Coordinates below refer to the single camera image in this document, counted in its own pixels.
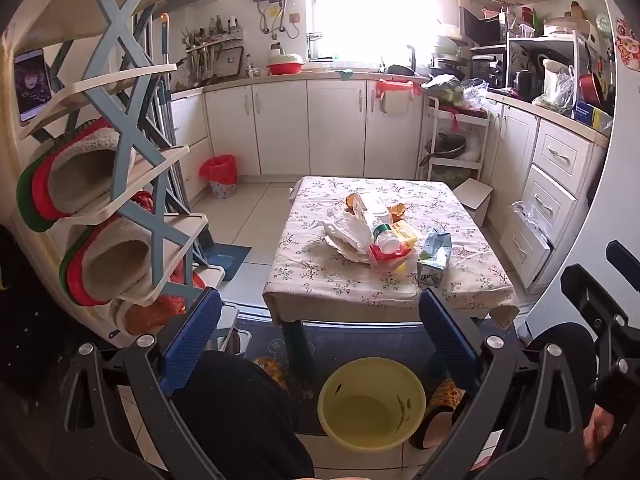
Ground bin with red bag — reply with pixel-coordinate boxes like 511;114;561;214
199;155;238;200

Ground blue dustpan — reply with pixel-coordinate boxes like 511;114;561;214
202;244;252;282

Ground crushed blue green milk carton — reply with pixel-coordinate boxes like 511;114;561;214
416;228;453;288

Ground stacked pots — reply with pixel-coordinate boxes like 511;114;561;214
430;35;471;68

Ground red green plush slipper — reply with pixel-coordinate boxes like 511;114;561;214
15;117;136;233
59;215;166;308

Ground white step stool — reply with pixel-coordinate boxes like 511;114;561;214
452;178;493;226

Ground person's leg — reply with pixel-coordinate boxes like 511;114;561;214
522;324;598;411
170;352;316;480

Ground white kettle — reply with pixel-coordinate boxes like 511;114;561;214
542;59;576;106

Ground yellow plastic basin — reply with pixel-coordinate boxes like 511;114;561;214
317;357;427;453

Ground red white paper packet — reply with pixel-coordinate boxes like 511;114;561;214
369;245;408;266

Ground person's right hand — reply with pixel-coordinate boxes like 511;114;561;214
582;402;628;466

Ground white trolley cart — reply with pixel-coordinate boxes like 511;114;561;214
417;95;491;186

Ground blue box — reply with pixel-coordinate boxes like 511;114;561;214
572;101;613;131

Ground bag of green vegetables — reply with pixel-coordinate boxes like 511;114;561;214
425;74;466;106

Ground red bowl green lid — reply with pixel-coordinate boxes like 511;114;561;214
265;52;306;77

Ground white refrigerator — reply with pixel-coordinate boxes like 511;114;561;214
520;0;640;341

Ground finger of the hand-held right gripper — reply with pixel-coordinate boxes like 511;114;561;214
560;263;632;361
605;240;640;291

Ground kitchen window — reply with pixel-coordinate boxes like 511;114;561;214
305;0;461;63

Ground floral-cloth covered table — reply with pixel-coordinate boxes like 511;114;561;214
262;176;521;331

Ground white plastic bag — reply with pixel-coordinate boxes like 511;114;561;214
320;207;381;263

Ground white counter shelf rack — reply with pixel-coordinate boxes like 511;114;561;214
505;35;601;106

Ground black microwave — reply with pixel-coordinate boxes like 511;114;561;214
460;7;508;46

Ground colourful patterned slipper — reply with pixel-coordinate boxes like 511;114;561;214
409;377;471;452
252;356;290;392

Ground clear plastic bottle white cap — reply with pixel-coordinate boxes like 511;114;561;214
356;191;402;256

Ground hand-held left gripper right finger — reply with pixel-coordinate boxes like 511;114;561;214
419;288;601;480

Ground small yellow box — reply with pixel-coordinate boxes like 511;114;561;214
387;221;418;251

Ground white kitchen base cabinets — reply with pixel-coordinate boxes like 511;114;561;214
167;74;431;201

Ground dark floor mat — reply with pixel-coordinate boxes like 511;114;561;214
220;305;523;436

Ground clear bag on drawer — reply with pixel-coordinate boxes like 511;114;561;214
510;200;556;251

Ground wall utensil rack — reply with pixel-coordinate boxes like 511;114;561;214
180;17;246;86

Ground clear plastic bag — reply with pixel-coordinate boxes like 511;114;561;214
460;79;488;108

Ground person's right leg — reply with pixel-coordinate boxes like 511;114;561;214
522;324;598;411

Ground person's left leg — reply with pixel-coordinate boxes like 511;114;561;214
170;352;316;480

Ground dark wok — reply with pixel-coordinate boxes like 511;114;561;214
425;132;468;161

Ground red tiger sticker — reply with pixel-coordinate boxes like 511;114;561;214
614;17;640;72

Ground white blue shoe rack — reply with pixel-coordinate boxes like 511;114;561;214
0;0;236;356

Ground grey metal poles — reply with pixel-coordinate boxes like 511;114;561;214
132;10;193;211

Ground red pot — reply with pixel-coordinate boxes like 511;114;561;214
579;72;603;106

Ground orange red bag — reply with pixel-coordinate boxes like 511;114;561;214
112;270;206;336

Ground smartphone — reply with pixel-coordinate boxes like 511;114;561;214
12;49;53;123

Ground white drawer cabinet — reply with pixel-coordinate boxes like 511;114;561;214
480;91;612;295

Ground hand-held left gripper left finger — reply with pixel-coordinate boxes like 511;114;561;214
30;287;223;480

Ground white door bin red bag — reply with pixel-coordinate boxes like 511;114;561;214
375;78;418;116

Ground black countertop oven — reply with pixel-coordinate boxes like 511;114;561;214
470;52;508;88

